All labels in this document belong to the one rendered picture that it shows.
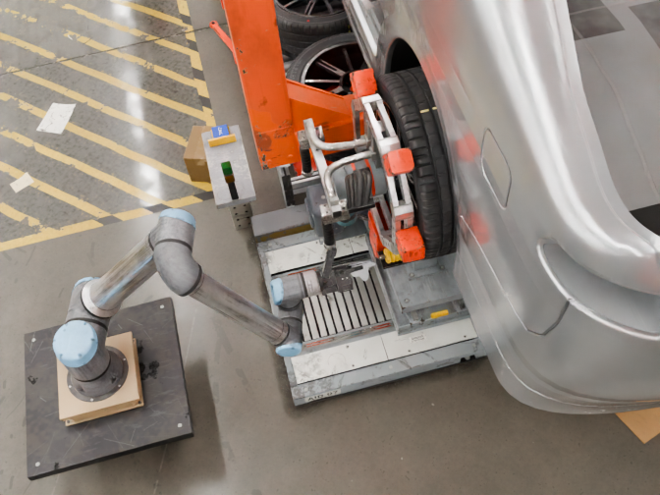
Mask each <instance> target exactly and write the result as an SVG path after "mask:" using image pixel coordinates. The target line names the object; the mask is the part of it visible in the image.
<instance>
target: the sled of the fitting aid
mask: <svg viewBox="0 0 660 495"><path fill-rule="evenodd" d="M365 241H366V244H367V247H368V250H369V253H370V256H371V259H372V262H374V263H375V265H374V268H375V270H376V273H377V276H378V279H379V282H380V285H381V288H382V291H383V294H384V297H385V300H386V303H387V305H388V307H389V310H390V313H391V316H392V319H393V322H394V325H395V328H396V331H397V334H398V336H402V335H406V334H410V333H413V332H416V331H420V330H424V329H428V328H432V327H436V326H440V325H443V324H447V323H451V322H455V321H459V320H463V319H467V318H470V314H469V312H468V308H467V306H466V303H465V301H464V298H462V299H458V300H454V301H451V302H444V303H440V304H437V305H433V306H429V307H425V308H421V309H418V310H414V311H410V312H406V313H401V310H400V307H399V304H398V302H397V299H396V296H395V293H394V290H393V287H392V285H391V282H390V279H389V276H388V273H387V270H386V269H383V268H382V265H381V262H380V260H379V258H376V256H375V253H374V250H373V247H372V244H371V242H370V236H369V232H365Z"/></svg>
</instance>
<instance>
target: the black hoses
mask: <svg viewBox="0 0 660 495"><path fill-rule="evenodd" d="M354 180H355V183H354ZM345 185H346V193H347V201H348V203H347V204H346V205H347V210H348V213H349V214H350V213H354V212H359V211H363V210H366V209H370V208H374V207H375V202H374V199H373V197H372V198H370V194H371V188H372V176H371V171H370V168H369V167H365V168H361V169H357V170H354V171H353V173H352V174H349V175H347V176H346V177H345Z"/></svg>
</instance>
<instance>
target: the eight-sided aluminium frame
mask: <svg viewBox="0 0 660 495"><path fill-rule="evenodd" d="M351 107H352V110H353V126H354V137H353V139H354V140H355V139H360V138H364V135H365V134H366V121H368V124H369V126H370V128H371V131H372V133H373V136H374V139H375V141H376V144H377V148H378V151H379V155H380V158H381V161H382V166H383V171H384V175H385V180H386V185H387V190H388V194H389V198H390V205H391V213H392V217H391V214H390V211H389V209H388V206H387V203H386V201H385V197H384V194H380V195H376V196H373V199H374V202H375V203H376V202H379V203H380V206H381V209H382V212H383V215H384V217H385V220H386V223H387V226H388V228H389V230H384V227H383V225H382V222H381V219H380V216H379V214H378V211H377V208H376V205H375V207H374V208H370V211H371V214H372V217H373V219H374V222H375V225H376V228H377V231H378V233H379V238H380V241H381V243H382V245H383V246H384V247H386V248H387V249H388V250H390V251H391V252H393V254H395V255H397V254H400V253H399V251H398V248H397V247H396V231H398V230H401V221H402V220H404V229H406V228H409V227H412V226H413V218H414V214H413V202H412V201H411V196H410V191H409V186H408V181H407V176H406V174H402V175H398V178H399V183H400V188H401V192H402V197H403V199H402V200H398V198H397V194H396V189H395V184H394V179H393V177H389V178H388V177H387V174H386V170H385V166H384V162H383V155H384V154H386V153H387V152H389V151H393V150H398V149H401V146H400V142H399V139H398V136H396V134H395V131H394V129H393V126H392V124H391V122H390V119H389V117H388V114H387V112H386V109H385V107H384V105H383V100H382V98H381V97H380V95H379V94H378V93H376V94H372V95H368V96H364V97H360V98H358V99H352V104H351ZM375 110H377V113H378V115H379V118H380V120H382V123H383V125H384V128H385V130H386V135H387V137H385V138H383V136H382V134H381V132H380V129H379V127H378V124H377V122H376V119H375V117H374V114H373V112H372V111H375ZM360 112H363V123H364V135H363V136H361V135H360V121H359V113H360ZM355 151H356V153H357V154H358V153H361V152H365V151H368V148H366V146H360V147H355Z"/></svg>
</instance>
